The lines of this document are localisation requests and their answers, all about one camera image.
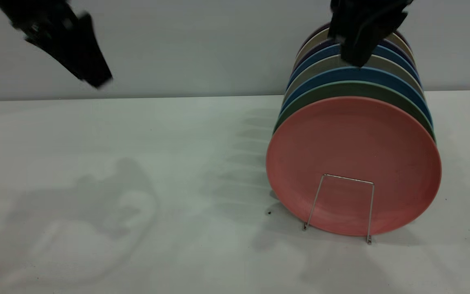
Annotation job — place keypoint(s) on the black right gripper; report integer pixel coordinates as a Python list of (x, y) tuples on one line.
[(361, 16)]

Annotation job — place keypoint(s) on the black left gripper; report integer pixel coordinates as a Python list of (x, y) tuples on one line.
[(39, 18)]

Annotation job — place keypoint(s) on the pink round plate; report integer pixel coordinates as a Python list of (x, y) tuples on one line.
[(353, 139)]

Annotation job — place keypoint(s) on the blue round plate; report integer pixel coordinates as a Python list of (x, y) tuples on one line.
[(357, 74), (312, 61)]

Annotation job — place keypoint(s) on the green round plate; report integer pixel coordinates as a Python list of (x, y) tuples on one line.
[(353, 87)]

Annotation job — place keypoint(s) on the dark purple round plate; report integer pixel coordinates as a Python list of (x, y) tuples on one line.
[(318, 32), (312, 53)]

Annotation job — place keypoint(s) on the beige round plate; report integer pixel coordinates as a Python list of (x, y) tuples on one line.
[(312, 44), (312, 73)]

